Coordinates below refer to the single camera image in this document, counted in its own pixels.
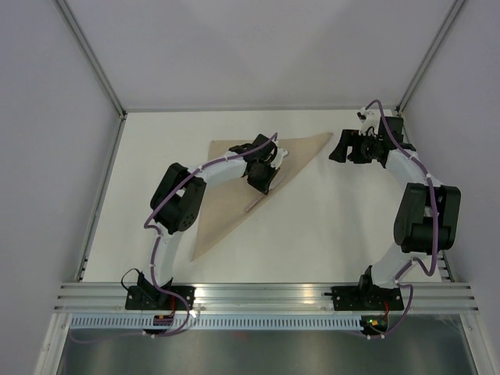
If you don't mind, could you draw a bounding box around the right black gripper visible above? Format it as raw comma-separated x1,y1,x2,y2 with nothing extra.
329,129,382,164

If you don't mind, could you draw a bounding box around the beige cloth napkin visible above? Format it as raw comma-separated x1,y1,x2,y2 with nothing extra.
190,132,333,261

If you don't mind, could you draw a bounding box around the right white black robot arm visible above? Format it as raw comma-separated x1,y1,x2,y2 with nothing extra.
329,111,461,309

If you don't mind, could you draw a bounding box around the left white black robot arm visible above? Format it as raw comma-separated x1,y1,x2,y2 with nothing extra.
142,134,288,309

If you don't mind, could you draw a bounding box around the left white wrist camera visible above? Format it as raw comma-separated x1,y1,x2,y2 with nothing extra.
270,147,288,170

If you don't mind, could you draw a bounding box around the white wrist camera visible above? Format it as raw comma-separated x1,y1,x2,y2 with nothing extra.
356,109,380,136
270,147,288,170

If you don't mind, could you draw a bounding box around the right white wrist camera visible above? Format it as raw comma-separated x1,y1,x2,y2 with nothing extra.
356,109,380,136

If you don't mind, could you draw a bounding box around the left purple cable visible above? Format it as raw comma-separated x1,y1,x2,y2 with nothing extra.
143,131,279,292

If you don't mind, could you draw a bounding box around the aluminium mounting rail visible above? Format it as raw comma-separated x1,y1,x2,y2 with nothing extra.
52,282,479,315

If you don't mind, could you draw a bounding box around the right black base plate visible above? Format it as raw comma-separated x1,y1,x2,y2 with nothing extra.
324,286,405,312

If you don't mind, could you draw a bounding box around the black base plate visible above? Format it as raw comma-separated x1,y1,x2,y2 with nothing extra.
125,285,195,311
324,286,405,312

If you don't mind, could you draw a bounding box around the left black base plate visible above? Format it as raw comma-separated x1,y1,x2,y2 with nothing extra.
125,285,195,311

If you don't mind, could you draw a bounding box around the right aluminium frame post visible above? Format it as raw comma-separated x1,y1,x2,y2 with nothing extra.
395,0,469,116

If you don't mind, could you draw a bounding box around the aluminium frame post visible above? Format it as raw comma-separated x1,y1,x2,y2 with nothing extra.
395,0,469,116
53,0,127,120

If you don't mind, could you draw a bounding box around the white slotted cable duct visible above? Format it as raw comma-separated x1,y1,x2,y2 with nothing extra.
70,313,362,330

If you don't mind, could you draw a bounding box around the left aluminium frame post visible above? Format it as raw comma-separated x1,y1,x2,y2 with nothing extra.
53,0,127,120

